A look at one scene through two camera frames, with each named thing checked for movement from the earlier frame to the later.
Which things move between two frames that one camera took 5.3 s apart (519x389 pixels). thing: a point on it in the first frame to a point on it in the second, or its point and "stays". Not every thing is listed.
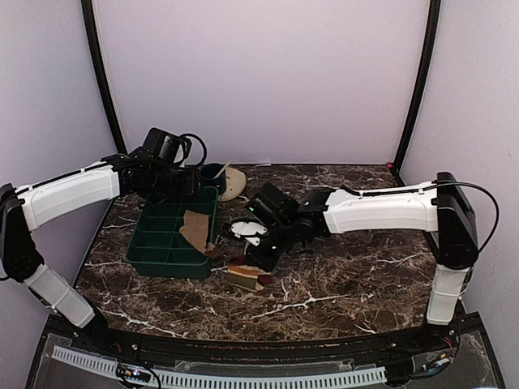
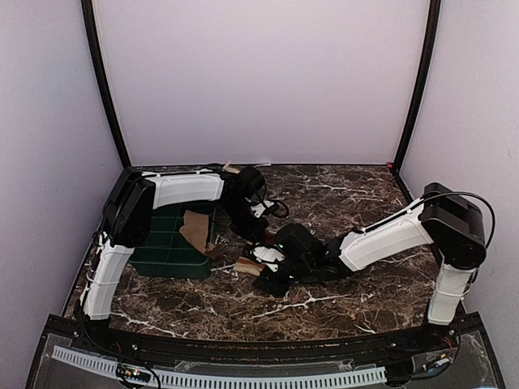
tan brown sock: [195, 228] stays
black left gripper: [190, 185] to [251, 233]
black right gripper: [265, 262] to [273, 287]
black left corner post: [88, 14] stays
